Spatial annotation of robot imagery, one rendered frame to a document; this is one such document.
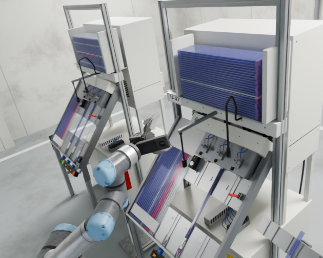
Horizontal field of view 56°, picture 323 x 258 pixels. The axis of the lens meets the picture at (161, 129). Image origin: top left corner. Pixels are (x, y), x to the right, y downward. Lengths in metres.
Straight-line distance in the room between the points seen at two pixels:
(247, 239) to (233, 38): 1.12
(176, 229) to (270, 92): 0.88
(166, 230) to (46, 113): 3.98
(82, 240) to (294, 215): 1.40
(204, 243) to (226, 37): 1.05
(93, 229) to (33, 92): 4.46
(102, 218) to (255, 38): 1.06
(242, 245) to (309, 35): 1.15
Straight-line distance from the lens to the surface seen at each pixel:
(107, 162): 0.97
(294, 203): 2.15
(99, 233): 0.94
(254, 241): 1.89
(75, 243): 1.04
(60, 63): 5.31
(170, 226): 1.75
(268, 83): 1.31
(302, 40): 1.50
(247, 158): 1.52
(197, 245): 1.63
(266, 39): 1.51
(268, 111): 1.36
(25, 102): 5.27
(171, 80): 1.88
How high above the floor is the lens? 2.03
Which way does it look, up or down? 27 degrees down
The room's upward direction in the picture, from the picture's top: 9 degrees counter-clockwise
